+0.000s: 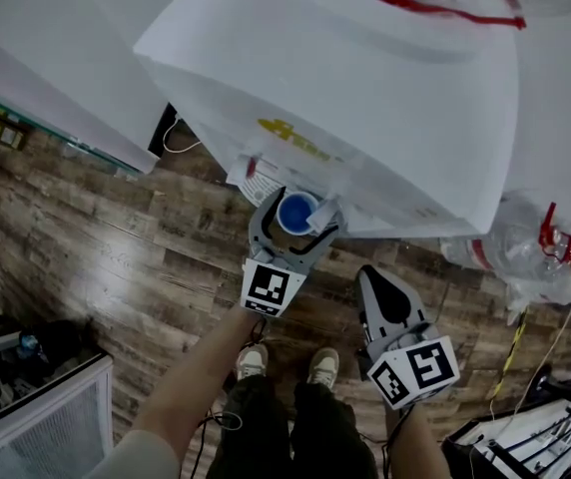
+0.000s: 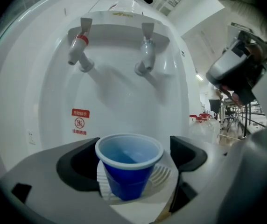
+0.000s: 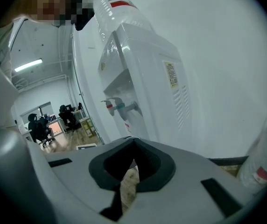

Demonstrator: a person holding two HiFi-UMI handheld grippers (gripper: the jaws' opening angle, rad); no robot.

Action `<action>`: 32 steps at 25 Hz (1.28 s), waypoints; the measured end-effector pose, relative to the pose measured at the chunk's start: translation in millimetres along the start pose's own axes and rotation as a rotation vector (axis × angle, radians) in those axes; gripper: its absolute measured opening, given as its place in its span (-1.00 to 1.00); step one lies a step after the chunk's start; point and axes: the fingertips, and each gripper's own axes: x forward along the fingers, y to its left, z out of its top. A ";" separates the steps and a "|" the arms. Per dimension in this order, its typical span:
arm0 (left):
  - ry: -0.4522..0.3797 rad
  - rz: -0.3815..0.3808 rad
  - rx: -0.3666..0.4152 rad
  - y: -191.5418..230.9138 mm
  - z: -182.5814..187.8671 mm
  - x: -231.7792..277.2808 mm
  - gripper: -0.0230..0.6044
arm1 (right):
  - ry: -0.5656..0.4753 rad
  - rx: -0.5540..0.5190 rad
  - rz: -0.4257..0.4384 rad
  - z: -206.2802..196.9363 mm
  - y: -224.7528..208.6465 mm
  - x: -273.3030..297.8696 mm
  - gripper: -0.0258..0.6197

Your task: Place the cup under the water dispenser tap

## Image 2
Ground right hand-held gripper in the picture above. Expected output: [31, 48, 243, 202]
[205, 22, 267, 107]

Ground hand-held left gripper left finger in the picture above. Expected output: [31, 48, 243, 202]
[56, 137, 101, 192]

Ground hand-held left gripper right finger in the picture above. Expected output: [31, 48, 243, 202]
[169, 135, 208, 173]

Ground blue plastic cup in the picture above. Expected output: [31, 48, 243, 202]
[95, 133, 164, 201]

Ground grey cold water tap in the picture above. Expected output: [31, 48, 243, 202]
[133, 22, 157, 77]

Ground red hot water tap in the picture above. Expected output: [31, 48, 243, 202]
[67, 17, 95, 73]

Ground clear plastic jug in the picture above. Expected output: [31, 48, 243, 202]
[188, 114, 209, 145]
[198, 112, 221, 145]

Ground white water dispenser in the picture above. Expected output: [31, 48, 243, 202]
[0, 9, 191, 206]

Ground clear plastic container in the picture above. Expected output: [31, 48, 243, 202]
[107, 0, 144, 15]

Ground person's right hand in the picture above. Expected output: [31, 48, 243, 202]
[221, 85, 241, 106]

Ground red warning sticker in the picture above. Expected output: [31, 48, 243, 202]
[71, 108, 91, 135]

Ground black metal railing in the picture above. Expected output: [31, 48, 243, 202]
[222, 98, 267, 140]

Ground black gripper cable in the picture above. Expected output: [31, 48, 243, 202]
[239, 29, 267, 48]

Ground white wall socket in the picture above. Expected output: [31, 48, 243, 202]
[27, 129, 36, 146]

